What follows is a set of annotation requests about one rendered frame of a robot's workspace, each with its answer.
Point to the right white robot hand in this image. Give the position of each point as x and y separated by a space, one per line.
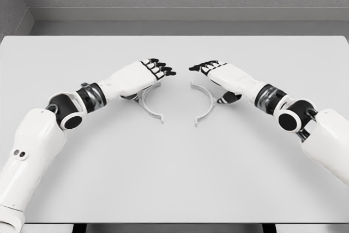
229 74

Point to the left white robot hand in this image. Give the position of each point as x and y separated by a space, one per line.
136 76

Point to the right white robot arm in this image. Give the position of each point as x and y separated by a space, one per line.
305 118

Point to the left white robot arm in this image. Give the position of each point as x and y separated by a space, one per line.
49 132

